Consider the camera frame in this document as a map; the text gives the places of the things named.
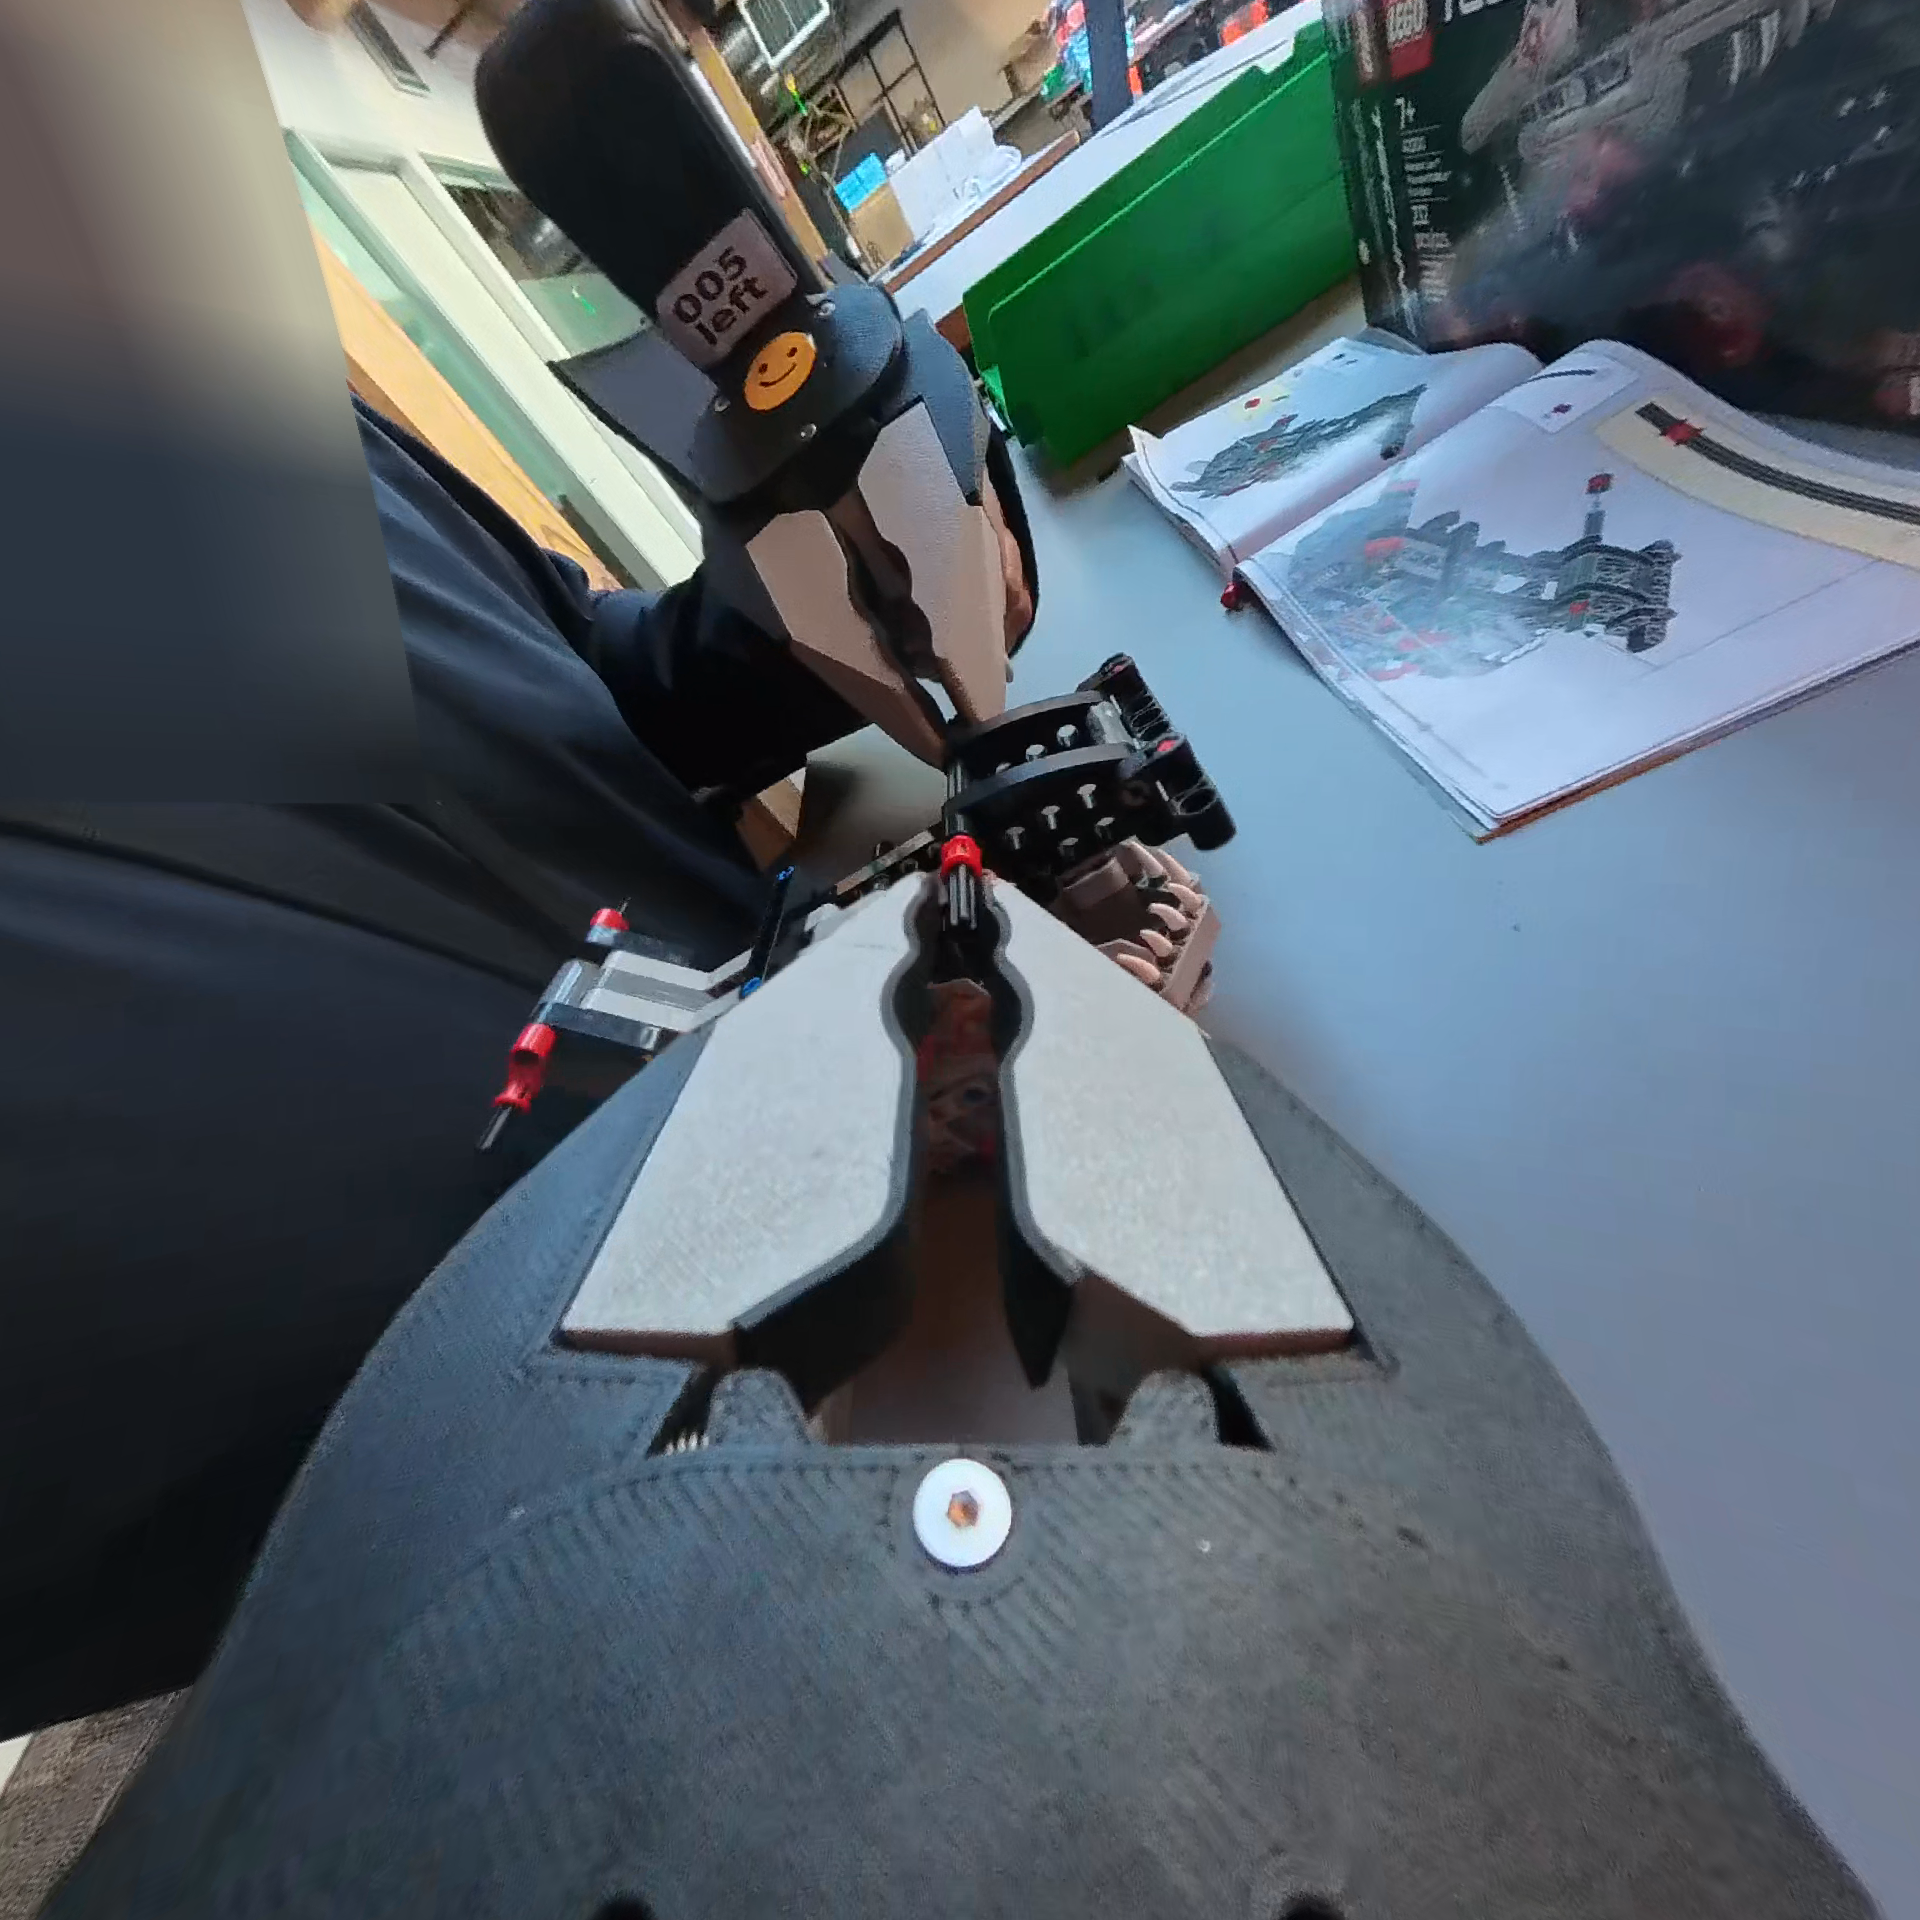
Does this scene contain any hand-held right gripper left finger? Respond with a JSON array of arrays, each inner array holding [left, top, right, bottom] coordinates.
[[558, 872, 945, 1408]]

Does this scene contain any black toy truck box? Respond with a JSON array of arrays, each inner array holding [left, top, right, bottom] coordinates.
[[1319, 0, 1920, 422]]

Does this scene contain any neighbouring white table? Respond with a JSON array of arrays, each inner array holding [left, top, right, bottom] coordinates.
[[878, 35, 1320, 354]]

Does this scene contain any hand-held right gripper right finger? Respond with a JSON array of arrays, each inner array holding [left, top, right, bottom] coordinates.
[[977, 881, 1360, 1391]]

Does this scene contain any open instruction booklet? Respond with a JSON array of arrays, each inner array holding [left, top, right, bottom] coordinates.
[[1124, 334, 1920, 840]]

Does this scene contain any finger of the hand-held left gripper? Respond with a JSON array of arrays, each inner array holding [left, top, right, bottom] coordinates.
[[742, 498, 953, 763], [852, 407, 1009, 729]]

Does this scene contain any person's dark clothed torso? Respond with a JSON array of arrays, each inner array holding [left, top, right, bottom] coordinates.
[[0, 398, 840, 1742]]

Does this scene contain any brick-built toy truck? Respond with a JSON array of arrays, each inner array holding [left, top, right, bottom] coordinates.
[[477, 651, 1241, 1186]]

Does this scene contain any green plastic bin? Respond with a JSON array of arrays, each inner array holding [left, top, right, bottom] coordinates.
[[960, 22, 1366, 471]]

